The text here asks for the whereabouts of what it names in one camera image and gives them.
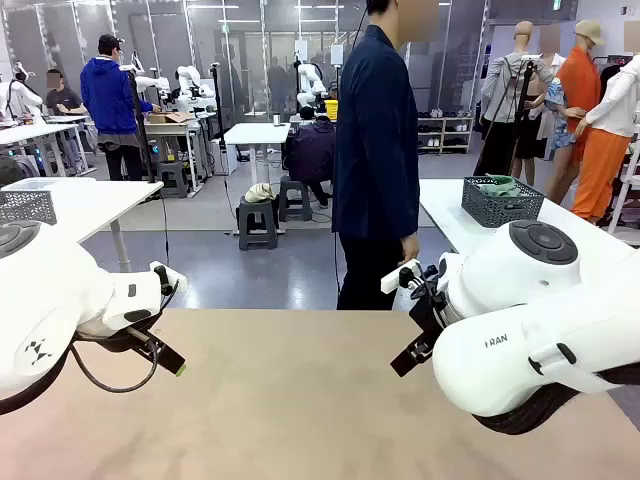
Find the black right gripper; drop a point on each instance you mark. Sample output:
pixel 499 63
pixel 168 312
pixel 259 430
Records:
pixel 430 315

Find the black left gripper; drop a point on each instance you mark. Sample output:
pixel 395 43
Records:
pixel 115 340

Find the dark grey lattice basket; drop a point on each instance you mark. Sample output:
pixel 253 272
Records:
pixel 500 210

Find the green terry towel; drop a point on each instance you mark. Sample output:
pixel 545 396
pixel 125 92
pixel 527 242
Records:
pixel 495 189

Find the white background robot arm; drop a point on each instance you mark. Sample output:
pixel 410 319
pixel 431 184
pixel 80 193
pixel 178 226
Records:
pixel 20 97
pixel 310 80
pixel 192 82

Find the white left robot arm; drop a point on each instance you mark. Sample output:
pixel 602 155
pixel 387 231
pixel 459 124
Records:
pixel 50 290

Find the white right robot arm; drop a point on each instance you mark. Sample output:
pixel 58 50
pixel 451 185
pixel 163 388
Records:
pixel 525 325

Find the person's right forearm navy sleeve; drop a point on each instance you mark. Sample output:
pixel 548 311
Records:
pixel 407 210

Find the white plastic basket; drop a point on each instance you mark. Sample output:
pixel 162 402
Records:
pixel 65 184

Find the yellow plastic basket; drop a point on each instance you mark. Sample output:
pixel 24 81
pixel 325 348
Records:
pixel 331 109

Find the person's right hand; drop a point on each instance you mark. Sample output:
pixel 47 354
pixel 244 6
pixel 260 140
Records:
pixel 410 247

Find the grey plastic stool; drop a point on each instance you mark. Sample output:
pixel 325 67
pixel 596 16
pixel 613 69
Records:
pixel 172 175
pixel 295 200
pixel 257 225

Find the beige cloth bundle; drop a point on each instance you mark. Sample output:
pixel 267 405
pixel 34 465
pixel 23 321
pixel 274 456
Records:
pixel 259 192

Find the person in navy jacket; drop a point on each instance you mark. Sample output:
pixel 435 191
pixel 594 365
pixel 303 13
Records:
pixel 375 150

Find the wooden shoe shelf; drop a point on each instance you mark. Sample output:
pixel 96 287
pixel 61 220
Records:
pixel 445 135

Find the black stand pole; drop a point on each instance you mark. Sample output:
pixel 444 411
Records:
pixel 142 130
pixel 218 110

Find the white desk with box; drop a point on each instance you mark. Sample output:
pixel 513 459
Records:
pixel 165 128

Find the seated person dark jacket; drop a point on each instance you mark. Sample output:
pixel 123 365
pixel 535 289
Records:
pixel 312 145

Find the open cardboard box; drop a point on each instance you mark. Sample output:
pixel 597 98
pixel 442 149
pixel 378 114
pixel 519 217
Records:
pixel 170 118

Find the white standing desk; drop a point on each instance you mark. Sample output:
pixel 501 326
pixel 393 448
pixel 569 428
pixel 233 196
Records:
pixel 257 132

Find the white background desk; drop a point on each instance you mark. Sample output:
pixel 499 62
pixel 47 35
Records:
pixel 30 131

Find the person in blue hoodie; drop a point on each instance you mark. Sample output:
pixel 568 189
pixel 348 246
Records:
pixel 107 95

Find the seated person grey shirt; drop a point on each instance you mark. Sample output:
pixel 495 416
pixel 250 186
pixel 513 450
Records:
pixel 64 100

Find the mannequin grey shirt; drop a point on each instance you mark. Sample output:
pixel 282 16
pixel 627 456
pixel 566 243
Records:
pixel 505 85

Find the mannequin blue floral dress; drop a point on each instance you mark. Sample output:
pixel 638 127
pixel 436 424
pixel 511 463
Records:
pixel 560 100

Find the white box on pole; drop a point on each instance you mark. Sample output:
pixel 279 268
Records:
pixel 301 50
pixel 337 55

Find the mannequin orange jacket cap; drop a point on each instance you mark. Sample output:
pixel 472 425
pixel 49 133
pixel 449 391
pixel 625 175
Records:
pixel 580 85

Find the mannequin white top orange trousers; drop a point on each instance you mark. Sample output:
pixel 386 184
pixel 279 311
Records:
pixel 615 100

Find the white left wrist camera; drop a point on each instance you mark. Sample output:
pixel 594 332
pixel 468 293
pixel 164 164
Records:
pixel 170 276

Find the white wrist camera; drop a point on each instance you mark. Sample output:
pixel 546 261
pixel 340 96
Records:
pixel 170 276
pixel 397 277

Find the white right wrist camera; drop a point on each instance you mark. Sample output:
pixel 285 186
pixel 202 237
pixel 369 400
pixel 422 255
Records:
pixel 397 277

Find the black camera tripod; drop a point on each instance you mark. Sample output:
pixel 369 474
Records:
pixel 520 100

